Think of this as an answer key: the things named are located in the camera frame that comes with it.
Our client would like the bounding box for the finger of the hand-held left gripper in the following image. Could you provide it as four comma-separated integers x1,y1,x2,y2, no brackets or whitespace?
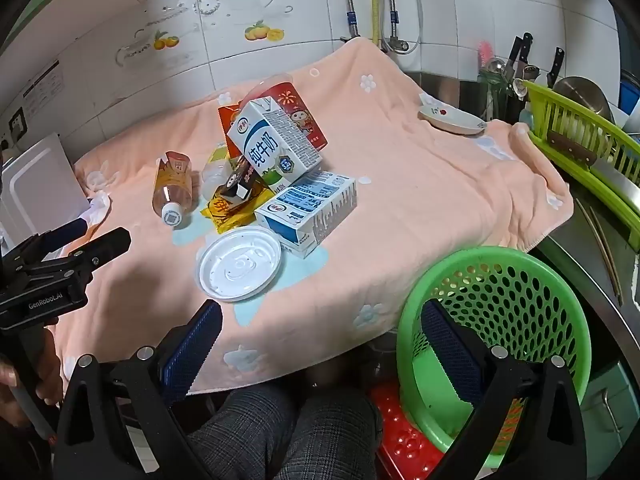
20,216,90,261
52,226,132,281

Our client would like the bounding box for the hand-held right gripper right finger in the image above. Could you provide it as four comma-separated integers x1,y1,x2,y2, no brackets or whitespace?
419,299,590,480

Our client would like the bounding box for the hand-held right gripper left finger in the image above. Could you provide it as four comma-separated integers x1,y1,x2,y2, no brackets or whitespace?
52,299,224,480

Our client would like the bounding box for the green plastic basket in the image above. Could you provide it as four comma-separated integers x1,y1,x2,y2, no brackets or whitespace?
395,246,592,470

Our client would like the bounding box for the orange label plastic bottle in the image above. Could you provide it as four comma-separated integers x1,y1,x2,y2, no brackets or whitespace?
151,151,195,228

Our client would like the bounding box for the white round plastic lid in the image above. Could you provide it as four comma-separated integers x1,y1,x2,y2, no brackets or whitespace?
198,226,283,303

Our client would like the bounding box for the yellow snack packet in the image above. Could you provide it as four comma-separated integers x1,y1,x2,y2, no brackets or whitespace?
201,180,273,235

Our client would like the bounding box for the black glue box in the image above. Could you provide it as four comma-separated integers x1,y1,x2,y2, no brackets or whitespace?
215,155,263,206

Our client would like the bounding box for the orange red packet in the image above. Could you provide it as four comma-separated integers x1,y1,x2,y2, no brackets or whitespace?
218,104,247,161

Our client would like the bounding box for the blue white milk carton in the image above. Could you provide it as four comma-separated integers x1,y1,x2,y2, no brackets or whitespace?
226,96,323,187
254,170,358,260

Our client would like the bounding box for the red printed paper cup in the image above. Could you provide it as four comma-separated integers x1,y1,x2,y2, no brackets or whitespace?
240,74,330,153

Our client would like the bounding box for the person's left hand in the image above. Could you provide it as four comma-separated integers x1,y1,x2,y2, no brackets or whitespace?
0,327,65,428

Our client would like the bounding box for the white crumpled tissue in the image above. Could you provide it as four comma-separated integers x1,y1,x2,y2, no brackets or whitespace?
82,191,114,226

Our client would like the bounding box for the white appliance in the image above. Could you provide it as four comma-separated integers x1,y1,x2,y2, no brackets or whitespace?
0,132,93,243

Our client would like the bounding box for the red plastic stool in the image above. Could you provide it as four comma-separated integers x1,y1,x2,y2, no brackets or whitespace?
370,380,446,480

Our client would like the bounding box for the person's left leg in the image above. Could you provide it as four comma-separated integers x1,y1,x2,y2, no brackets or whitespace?
187,385,308,480

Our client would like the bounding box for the person's leg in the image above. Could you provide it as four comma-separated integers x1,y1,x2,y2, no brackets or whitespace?
187,385,308,480
295,385,385,480

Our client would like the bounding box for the person's right leg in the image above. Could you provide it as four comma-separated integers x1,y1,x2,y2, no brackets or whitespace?
295,385,385,480

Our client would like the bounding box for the stainless steel sink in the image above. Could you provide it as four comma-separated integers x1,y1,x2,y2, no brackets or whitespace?
534,175,640,361

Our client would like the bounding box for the cabinet door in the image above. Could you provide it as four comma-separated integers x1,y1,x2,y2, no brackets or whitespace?
577,360,640,480

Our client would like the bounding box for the peach flower print blanket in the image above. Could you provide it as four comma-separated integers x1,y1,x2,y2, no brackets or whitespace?
50,37,576,396

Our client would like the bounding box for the wooden chopstick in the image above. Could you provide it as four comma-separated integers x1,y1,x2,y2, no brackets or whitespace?
589,204,624,307
575,198,619,304

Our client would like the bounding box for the white ceramic dish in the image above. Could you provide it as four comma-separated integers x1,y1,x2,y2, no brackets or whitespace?
418,92,488,136

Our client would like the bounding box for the glass utensil holder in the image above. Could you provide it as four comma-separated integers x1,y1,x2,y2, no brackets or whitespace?
477,70,517,122

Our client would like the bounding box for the green plastic dish rack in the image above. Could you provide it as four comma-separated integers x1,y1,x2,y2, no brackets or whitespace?
522,80,640,253

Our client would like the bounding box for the steel bowl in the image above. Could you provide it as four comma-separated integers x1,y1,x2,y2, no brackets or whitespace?
552,76,613,123

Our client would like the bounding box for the wall socket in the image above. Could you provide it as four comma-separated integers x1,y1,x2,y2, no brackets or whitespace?
7,107,29,142

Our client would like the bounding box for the cleaver with wooden handle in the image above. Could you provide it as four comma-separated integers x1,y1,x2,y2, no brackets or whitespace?
546,129,640,187

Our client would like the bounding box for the black handle knife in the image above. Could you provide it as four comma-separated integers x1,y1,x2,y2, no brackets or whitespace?
515,32,534,80
546,47,566,90
506,36,524,82

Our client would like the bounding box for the clear plastic hose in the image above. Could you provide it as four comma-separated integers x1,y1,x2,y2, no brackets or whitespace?
399,0,425,55

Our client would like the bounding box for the yellow gas hose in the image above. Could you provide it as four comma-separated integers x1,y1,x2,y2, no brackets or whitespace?
370,0,384,47

